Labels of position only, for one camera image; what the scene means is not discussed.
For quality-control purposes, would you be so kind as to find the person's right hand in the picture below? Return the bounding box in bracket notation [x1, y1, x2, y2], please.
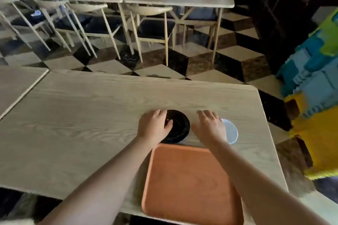
[191, 110, 228, 149]

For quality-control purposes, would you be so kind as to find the person's left hand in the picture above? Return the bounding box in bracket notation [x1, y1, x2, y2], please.
[137, 109, 174, 146]

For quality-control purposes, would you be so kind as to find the black glossy saucer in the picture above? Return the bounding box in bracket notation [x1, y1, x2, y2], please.
[159, 109, 191, 144]

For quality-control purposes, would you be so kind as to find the orange wooden tray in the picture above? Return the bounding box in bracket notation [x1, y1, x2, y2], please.
[141, 143, 245, 225]

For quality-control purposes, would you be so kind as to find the person's right forearm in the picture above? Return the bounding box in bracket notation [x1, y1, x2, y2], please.
[207, 140, 331, 225]

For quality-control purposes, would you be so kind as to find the person's left forearm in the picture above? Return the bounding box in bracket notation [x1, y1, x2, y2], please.
[39, 136, 160, 225]

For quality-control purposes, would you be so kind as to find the wooden chair black seat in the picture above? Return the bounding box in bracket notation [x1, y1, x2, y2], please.
[174, 6, 221, 49]
[34, 0, 92, 57]
[66, 2, 123, 60]
[126, 3, 177, 66]
[0, 0, 52, 52]

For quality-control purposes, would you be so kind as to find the teal plastic stool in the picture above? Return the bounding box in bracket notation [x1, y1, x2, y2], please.
[276, 28, 325, 96]

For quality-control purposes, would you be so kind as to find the stack of coloured plastic stools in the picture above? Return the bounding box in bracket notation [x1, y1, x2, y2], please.
[284, 91, 338, 180]

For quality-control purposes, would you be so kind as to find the light blue plastic stool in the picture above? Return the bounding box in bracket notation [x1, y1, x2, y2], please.
[290, 48, 338, 118]

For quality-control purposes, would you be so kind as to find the green plastic stool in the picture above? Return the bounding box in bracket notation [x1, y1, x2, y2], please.
[311, 8, 338, 57]

